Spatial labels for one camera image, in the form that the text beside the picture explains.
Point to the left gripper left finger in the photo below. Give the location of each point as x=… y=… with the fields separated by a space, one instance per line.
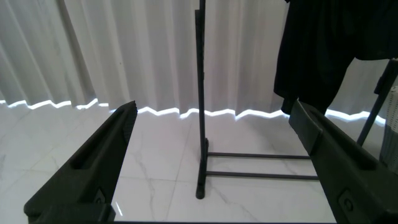
x=81 y=186

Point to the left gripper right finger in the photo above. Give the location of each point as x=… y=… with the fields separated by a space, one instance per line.
x=357 y=193

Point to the black garment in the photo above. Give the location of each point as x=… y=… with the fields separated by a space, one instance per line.
x=326 y=46

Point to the white laundry basket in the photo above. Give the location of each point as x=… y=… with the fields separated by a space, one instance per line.
x=390 y=137

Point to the black clothes rack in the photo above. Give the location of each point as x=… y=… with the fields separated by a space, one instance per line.
x=200 y=77

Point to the white curtain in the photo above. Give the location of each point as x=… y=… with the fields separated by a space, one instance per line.
x=124 y=46

